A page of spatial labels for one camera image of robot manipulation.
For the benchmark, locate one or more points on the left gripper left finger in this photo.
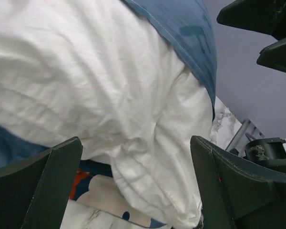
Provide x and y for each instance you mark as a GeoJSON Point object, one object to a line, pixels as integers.
{"type": "Point", "coordinates": [34, 192]}

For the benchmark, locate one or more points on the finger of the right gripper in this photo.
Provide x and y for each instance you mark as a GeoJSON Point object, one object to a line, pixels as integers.
{"type": "Point", "coordinates": [262, 16]}
{"type": "Point", "coordinates": [274, 56]}

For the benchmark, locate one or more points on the blue cartoon print pillowcase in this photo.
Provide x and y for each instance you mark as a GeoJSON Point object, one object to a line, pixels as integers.
{"type": "Point", "coordinates": [188, 35]}

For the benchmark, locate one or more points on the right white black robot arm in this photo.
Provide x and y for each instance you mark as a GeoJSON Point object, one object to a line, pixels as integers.
{"type": "Point", "coordinates": [249, 143]}

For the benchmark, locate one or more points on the white pillow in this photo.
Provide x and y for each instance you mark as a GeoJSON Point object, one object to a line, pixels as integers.
{"type": "Point", "coordinates": [97, 83]}

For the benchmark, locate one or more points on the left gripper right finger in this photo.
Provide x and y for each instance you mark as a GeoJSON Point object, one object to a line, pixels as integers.
{"type": "Point", "coordinates": [237, 193]}

